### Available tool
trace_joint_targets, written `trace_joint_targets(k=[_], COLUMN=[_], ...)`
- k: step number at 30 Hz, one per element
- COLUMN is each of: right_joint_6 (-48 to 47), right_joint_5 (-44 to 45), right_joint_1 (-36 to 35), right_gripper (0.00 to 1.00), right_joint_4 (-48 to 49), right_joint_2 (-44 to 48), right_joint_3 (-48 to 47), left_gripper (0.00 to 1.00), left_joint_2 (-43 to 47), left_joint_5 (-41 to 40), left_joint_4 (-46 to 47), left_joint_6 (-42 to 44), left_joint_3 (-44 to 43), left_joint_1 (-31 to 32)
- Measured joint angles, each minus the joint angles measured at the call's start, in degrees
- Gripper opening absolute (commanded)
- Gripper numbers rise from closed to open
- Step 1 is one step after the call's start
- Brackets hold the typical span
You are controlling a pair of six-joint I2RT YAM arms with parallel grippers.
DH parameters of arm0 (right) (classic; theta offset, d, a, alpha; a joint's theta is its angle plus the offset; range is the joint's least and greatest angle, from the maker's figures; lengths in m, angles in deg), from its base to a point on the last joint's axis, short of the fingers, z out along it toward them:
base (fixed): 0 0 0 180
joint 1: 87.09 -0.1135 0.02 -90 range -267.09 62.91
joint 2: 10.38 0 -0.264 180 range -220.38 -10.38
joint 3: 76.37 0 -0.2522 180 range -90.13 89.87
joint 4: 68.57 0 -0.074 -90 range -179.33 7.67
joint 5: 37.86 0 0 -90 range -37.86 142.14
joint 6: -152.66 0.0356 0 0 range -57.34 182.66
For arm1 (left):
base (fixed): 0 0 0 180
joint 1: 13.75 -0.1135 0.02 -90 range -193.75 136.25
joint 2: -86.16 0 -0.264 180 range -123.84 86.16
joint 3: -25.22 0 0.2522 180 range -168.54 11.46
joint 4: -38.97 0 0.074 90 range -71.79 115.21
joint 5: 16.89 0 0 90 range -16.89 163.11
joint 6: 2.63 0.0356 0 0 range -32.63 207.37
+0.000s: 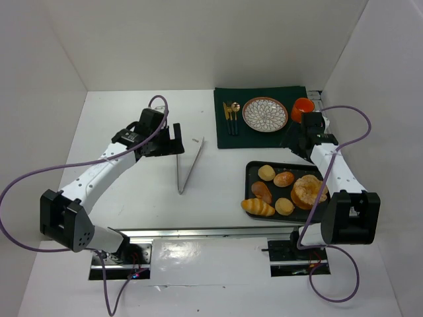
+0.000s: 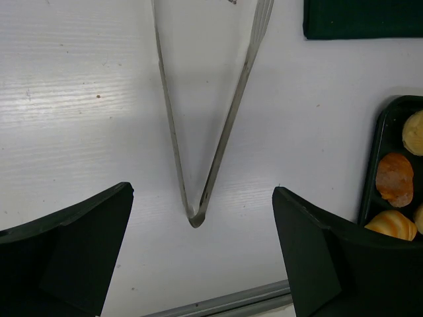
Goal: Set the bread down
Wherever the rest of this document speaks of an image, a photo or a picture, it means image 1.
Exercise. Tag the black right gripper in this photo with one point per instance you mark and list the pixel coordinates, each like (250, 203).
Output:
(298, 142)

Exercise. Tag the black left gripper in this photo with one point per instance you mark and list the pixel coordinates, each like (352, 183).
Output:
(168, 142)

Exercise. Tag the metal tongs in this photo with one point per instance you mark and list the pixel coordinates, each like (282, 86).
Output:
(187, 161)

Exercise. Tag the glazed round sesame bun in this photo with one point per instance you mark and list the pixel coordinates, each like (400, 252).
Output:
(284, 179)

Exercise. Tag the small pale round bun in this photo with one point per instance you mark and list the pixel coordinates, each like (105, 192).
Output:
(266, 173)

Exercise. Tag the brown oblong glazed bread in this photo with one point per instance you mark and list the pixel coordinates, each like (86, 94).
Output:
(261, 191)

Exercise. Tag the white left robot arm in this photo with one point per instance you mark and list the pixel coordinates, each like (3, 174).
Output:
(64, 215)

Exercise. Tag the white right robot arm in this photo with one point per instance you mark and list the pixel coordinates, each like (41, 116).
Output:
(352, 212)

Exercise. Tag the striped croissant bread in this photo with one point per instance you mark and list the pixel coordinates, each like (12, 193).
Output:
(257, 207)

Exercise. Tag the orange mug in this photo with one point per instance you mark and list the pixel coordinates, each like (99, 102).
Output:
(301, 106)

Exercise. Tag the floral patterned ceramic plate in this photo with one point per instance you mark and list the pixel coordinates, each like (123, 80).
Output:
(265, 115)

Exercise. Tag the black baking tray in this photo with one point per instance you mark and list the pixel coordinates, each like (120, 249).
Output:
(280, 191)

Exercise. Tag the dark green cloth placemat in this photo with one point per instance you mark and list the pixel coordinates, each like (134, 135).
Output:
(247, 137)

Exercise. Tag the small flat round bun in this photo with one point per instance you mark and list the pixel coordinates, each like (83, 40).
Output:
(284, 206)

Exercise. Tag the large sugared ring bread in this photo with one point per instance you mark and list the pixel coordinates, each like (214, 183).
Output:
(305, 191)

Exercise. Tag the gold spoon green handle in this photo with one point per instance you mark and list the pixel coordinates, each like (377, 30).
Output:
(235, 107)

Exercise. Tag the gold knife green handle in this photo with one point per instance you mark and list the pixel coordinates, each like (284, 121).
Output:
(226, 113)

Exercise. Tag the gold fork green handle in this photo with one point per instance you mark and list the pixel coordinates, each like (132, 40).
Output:
(229, 111)

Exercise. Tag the aluminium rail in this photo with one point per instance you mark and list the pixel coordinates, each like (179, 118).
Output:
(269, 232)

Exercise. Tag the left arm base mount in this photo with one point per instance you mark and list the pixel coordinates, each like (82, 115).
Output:
(137, 263)

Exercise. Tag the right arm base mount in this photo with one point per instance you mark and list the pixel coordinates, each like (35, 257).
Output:
(287, 260)

